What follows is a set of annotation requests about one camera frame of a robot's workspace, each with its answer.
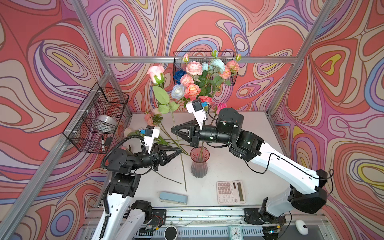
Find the large pink peony stem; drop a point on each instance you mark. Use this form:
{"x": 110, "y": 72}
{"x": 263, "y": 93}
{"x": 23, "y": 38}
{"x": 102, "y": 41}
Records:
{"x": 193, "y": 69}

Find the round black speaker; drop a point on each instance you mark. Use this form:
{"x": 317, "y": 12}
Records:
{"x": 171, "y": 233}

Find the light blue eraser box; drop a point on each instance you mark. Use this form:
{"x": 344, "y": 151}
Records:
{"x": 173, "y": 198}

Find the blue artificial rose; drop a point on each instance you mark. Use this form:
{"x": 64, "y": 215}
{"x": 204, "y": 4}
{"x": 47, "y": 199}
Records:
{"x": 178, "y": 75}

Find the small green clock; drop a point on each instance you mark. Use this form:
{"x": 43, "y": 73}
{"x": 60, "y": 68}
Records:
{"x": 235, "y": 233}

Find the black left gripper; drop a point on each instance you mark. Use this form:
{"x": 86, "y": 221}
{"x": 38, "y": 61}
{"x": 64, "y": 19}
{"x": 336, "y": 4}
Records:
{"x": 158, "y": 159}

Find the back black wire basket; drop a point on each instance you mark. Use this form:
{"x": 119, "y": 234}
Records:
{"x": 201, "y": 57}

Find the pile of artificial flowers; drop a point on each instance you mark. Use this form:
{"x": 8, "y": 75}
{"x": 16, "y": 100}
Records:
{"x": 155, "y": 118}

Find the white tape roll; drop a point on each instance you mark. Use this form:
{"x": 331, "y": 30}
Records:
{"x": 105, "y": 124}

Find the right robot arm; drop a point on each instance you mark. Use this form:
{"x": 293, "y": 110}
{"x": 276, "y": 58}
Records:
{"x": 305, "y": 193}

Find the black wire basket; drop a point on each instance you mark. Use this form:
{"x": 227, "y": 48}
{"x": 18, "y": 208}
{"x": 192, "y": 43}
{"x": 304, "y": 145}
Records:
{"x": 94, "y": 131}
{"x": 201, "y": 57}

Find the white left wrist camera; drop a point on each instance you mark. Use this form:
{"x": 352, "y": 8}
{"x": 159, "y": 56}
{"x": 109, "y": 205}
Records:
{"x": 150, "y": 133}

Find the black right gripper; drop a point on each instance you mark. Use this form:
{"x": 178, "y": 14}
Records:
{"x": 194, "y": 136}

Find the left black wire basket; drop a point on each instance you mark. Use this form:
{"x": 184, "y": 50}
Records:
{"x": 94, "y": 131}

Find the pink peach flower stem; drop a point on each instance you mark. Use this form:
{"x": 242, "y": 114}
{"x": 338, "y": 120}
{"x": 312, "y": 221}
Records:
{"x": 230, "y": 72}

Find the white computer mouse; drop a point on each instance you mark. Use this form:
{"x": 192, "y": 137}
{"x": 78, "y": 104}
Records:
{"x": 301, "y": 227}

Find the pink calculator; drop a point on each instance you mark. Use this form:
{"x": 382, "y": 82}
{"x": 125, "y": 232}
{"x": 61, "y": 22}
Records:
{"x": 231, "y": 192}

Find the purple glass vase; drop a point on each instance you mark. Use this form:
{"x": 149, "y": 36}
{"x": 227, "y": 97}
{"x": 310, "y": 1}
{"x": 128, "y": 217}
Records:
{"x": 199, "y": 156}

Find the pink artificial rose stem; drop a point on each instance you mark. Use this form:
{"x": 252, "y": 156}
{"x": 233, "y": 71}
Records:
{"x": 206, "y": 99}

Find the light blue flower stem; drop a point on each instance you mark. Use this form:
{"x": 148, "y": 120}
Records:
{"x": 210, "y": 81}

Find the white artificial rose stem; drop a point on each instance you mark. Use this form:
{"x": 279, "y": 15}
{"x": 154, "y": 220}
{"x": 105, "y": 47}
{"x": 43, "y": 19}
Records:
{"x": 178, "y": 92}

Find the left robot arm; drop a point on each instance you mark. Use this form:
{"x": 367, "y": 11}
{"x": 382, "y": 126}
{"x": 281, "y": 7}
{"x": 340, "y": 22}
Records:
{"x": 123, "y": 216}

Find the light pink rose stem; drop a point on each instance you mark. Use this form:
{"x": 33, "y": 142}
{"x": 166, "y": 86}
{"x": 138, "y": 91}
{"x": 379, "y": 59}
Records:
{"x": 164, "y": 103}

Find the coral pink rose stem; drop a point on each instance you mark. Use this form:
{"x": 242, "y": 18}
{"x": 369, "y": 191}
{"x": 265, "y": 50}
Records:
{"x": 192, "y": 91}

